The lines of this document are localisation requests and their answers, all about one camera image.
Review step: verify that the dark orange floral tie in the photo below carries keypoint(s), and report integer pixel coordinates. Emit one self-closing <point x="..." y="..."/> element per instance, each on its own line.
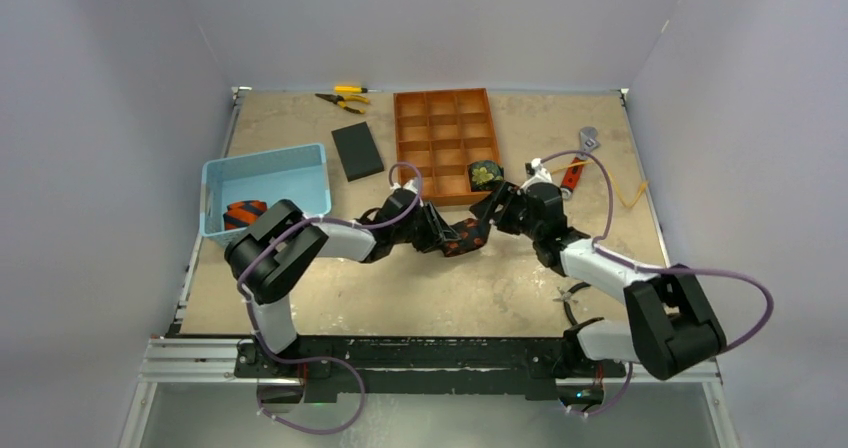
<point x="466" y="236"/>

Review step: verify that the light blue plastic basket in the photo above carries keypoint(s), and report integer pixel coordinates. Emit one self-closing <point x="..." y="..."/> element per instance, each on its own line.
<point x="297" y="173"/>

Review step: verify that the yellow handled pliers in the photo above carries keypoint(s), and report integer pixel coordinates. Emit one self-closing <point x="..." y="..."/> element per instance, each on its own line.
<point x="345" y="101"/>

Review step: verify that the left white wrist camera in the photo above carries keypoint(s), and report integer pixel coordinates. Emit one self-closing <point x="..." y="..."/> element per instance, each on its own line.
<point x="407" y="185"/>

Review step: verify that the black handled pliers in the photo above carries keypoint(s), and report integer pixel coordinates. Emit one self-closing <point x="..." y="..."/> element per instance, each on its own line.
<point x="565" y="297"/>

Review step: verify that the black foam block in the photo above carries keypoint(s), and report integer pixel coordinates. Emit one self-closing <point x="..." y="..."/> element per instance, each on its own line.
<point x="357" y="150"/>

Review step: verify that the orange navy striped tie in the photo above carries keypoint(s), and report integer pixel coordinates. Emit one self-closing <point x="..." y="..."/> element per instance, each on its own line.
<point x="242" y="214"/>

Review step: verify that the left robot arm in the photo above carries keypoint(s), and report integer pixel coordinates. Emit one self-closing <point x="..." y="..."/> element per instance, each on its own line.
<point x="271" y="256"/>

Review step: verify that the aluminium frame rail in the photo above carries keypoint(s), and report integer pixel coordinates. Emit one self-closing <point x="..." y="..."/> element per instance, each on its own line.
<point x="214" y="360"/>

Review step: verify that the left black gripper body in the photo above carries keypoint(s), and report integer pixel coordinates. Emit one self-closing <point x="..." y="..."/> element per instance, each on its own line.
<point x="409" y="234"/>

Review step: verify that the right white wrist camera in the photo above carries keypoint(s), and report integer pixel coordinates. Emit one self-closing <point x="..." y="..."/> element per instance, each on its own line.
<point x="536" y="173"/>

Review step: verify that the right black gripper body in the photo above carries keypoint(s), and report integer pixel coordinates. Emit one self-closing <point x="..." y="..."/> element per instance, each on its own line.
<point x="501" y="203"/>

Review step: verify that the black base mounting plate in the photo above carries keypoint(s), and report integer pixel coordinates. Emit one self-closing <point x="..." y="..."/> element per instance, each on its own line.
<point x="332" y="364"/>

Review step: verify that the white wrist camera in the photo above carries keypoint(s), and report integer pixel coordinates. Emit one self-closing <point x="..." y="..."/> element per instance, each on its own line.
<point x="407" y="185"/>
<point x="536" y="173"/>

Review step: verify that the rolled yellow floral tie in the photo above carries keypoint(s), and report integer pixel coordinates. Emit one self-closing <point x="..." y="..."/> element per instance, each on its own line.
<point x="483" y="175"/>

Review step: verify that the yellow handled screwdriver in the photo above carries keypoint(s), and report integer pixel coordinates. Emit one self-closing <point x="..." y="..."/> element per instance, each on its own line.
<point x="355" y="89"/>

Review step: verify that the red handled adjustable wrench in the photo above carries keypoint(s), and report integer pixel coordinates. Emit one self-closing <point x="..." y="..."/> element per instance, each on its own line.
<point x="589" y="143"/>

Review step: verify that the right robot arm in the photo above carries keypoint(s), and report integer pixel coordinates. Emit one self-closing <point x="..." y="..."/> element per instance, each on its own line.
<point x="670" y="323"/>

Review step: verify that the orange wooden compartment tray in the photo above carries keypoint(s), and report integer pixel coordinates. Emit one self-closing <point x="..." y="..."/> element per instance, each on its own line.
<point x="443" y="133"/>

